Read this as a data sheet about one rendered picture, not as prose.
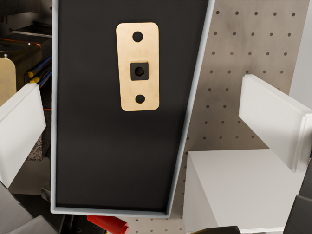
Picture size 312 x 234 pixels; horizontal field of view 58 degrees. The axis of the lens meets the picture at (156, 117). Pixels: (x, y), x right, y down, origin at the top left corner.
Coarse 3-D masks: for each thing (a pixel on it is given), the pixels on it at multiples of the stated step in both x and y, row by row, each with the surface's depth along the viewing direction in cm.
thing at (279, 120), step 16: (256, 80) 17; (240, 96) 19; (256, 96) 16; (272, 96) 15; (288, 96) 14; (240, 112) 19; (256, 112) 17; (272, 112) 15; (288, 112) 13; (304, 112) 12; (256, 128) 17; (272, 128) 15; (288, 128) 13; (304, 128) 12; (272, 144) 15; (288, 144) 13; (304, 144) 12; (288, 160) 13; (304, 160) 13
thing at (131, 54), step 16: (128, 32) 25; (144, 32) 26; (128, 48) 26; (144, 48) 26; (128, 64) 26; (144, 64) 26; (128, 80) 27; (144, 80) 27; (128, 96) 28; (144, 96) 28
